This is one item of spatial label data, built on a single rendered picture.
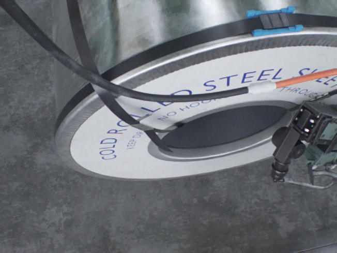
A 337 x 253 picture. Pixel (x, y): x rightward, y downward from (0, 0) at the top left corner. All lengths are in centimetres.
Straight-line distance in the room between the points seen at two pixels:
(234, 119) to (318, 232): 95
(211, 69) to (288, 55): 18
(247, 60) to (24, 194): 158
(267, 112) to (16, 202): 145
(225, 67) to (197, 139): 74
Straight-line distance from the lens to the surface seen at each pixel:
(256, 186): 203
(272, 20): 72
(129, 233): 189
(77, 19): 81
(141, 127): 84
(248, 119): 147
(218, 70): 77
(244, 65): 78
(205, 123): 150
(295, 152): 107
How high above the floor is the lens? 189
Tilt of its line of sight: 68 degrees down
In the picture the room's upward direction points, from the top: 10 degrees clockwise
